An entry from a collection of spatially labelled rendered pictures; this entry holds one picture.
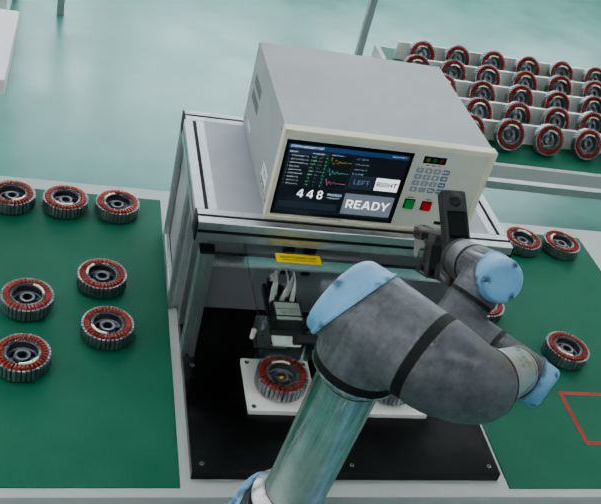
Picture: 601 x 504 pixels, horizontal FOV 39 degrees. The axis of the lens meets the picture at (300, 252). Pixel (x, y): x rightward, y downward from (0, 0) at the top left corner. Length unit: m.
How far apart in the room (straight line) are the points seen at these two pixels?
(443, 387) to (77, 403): 0.96
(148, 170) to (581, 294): 2.08
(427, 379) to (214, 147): 1.05
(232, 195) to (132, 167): 2.16
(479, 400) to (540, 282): 1.52
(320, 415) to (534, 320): 1.32
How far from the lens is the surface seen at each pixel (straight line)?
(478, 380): 0.99
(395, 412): 1.86
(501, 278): 1.37
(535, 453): 1.98
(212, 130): 1.96
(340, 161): 1.65
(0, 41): 2.01
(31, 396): 1.78
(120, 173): 3.82
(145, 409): 1.77
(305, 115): 1.66
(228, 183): 1.78
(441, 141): 1.72
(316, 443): 1.13
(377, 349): 0.98
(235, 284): 1.95
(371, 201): 1.72
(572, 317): 2.42
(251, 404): 1.78
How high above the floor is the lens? 2.06
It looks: 35 degrees down
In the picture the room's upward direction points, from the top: 16 degrees clockwise
